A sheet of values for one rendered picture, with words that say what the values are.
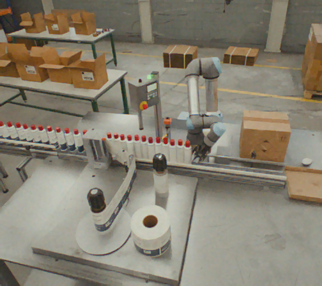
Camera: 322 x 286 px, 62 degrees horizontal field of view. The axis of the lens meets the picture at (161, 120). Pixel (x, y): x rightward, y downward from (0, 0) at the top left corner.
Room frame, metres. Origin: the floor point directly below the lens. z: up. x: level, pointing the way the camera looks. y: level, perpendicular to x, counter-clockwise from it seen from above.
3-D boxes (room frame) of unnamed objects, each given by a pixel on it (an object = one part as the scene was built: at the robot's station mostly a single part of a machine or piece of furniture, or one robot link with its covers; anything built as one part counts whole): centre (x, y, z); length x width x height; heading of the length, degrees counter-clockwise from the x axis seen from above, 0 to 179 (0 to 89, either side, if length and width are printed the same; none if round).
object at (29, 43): (7.71, 3.49, 0.19); 0.64 x 0.54 x 0.37; 159
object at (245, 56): (5.57, -1.80, 0.11); 0.65 x 0.54 x 0.22; 63
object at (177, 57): (5.61, -0.50, 0.16); 0.65 x 0.54 x 0.32; 70
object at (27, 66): (3.45, 1.64, 0.97); 0.45 x 0.38 x 0.37; 158
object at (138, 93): (1.58, 0.10, 1.38); 0.17 x 0.10 x 0.19; 129
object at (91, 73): (3.13, 0.84, 0.97); 0.51 x 0.39 x 0.37; 161
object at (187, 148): (1.41, -0.16, 0.98); 0.05 x 0.05 x 0.20
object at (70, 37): (5.88, 2.01, 0.39); 2.20 x 0.80 x 0.78; 65
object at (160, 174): (1.18, 0.03, 1.03); 0.09 x 0.09 x 0.30
